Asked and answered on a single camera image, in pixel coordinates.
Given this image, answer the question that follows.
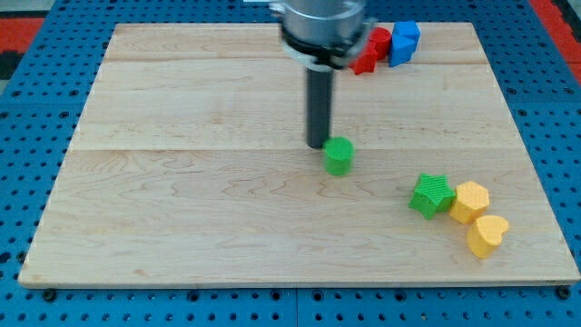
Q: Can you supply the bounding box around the green cylinder block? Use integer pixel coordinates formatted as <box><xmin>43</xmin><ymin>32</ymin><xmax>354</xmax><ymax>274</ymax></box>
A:
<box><xmin>323</xmin><ymin>137</ymin><xmax>355</xmax><ymax>176</ymax></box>

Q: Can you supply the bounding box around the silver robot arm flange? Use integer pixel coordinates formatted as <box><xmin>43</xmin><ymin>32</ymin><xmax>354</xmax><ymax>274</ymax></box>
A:
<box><xmin>269</xmin><ymin>0</ymin><xmax>377</xmax><ymax>73</ymax></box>

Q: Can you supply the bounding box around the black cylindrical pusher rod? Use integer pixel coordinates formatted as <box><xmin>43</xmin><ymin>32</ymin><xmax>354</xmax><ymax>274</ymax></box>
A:
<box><xmin>305</xmin><ymin>69</ymin><xmax>334</xmax><ymax>149</ymax></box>

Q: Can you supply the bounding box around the light wooden board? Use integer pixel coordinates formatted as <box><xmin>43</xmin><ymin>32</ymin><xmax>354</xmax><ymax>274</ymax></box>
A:
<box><xmin>19</xmin><ymin>23</ymin><xmax>580</xmax><ymax>289</ymax></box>

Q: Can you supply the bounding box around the red star block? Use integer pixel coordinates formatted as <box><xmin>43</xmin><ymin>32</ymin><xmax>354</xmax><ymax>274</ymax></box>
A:
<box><xmin>349</xmin><ymin>41</ymin><xmax>378</xmax><ymax>75</ymax></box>

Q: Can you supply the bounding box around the green star block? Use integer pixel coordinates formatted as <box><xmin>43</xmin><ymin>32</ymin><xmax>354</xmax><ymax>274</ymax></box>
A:
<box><xmin>409</xmin><ymin>173</ymin><xmax>456</xmax><ymax>220</ymax></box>

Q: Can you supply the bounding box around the red cylinder block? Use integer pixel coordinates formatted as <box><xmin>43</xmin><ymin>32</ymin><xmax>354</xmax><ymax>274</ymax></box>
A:
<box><xmin>369</xmin><ymin>27</ymin><xmax>392</xmax><ymax>61</ymax></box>

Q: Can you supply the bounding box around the blue pentagon block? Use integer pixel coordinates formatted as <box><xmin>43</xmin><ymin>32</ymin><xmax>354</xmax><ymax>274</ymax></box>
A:
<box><xmin>389</xmin><ymin>35</ymin><xmax>417</xmax><ymax>67</ymax></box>

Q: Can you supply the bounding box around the blue cube block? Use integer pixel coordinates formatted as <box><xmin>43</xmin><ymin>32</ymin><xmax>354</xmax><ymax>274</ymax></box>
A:
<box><xmin>393</xmin><ymin>21</ymin><xmax>421</xmax><ymax>52</ymax></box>

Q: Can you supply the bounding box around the yellow hexagon block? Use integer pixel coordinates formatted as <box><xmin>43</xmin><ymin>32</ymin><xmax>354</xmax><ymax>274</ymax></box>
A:
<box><xmin>448</xmin><ymin>181</ymin><xmax>490</xmax><ymax>224</ymax></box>

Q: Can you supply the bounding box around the yellow heart block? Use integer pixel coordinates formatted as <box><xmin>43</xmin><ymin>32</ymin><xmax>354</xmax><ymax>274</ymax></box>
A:
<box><xmin>466</xmin><ymin>215</ymin><xmax>510</xmax><ymax>259</ymax></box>

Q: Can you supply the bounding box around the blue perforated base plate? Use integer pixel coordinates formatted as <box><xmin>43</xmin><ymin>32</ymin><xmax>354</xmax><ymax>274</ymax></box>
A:
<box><xmin>1</xmin><ymin>0</ymin><xmax>580</xmax><ymax>326</ymax></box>

